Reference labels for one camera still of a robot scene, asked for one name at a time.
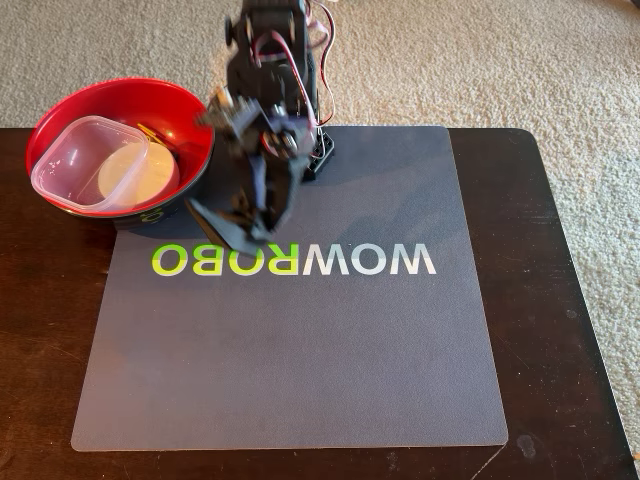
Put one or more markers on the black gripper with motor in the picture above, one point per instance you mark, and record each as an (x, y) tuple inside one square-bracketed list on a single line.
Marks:
[(264, 200)]

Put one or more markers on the small white round dish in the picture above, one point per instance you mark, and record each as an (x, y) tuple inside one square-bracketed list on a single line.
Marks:
[(160, 175)]

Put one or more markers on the clear plastic food container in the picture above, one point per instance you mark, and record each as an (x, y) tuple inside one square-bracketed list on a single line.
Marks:
[(65, 160)]

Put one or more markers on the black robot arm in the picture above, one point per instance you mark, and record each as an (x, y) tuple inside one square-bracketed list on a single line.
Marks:
[(270, 75)]

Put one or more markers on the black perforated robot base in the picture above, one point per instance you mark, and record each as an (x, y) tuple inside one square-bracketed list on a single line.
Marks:
[(320, 155)]

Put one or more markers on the red bowl with black outside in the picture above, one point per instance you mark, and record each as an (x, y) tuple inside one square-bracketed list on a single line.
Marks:
[(100, 100)]

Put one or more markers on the grey WOWROBO mat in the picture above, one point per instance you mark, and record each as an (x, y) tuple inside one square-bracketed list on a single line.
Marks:
[(350, 350)]

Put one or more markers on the wrist camera board with mount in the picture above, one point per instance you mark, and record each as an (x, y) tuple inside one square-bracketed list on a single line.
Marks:
[(225, 107)]

